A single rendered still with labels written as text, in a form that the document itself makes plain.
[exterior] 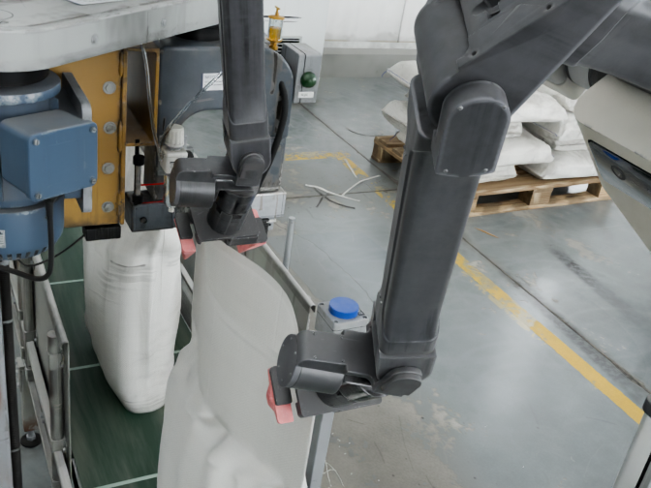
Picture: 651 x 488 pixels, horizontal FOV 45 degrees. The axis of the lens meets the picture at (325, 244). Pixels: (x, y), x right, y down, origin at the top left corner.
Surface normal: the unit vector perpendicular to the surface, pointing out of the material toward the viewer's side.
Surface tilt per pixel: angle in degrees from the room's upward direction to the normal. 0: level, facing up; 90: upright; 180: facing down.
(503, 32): 56
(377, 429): 0
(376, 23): 90
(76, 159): 90
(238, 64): 100
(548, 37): 116
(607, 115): 40
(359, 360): 30
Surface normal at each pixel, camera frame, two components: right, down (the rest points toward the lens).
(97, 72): 0.44, 0.47
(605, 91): -0.48, -0.62
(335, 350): 0.36, -0.55
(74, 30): 0.90, 0.31
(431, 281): 0.11, 0.81
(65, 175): 0.77, 0.39
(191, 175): 0.27, 0.63
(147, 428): 0.14, -0.87
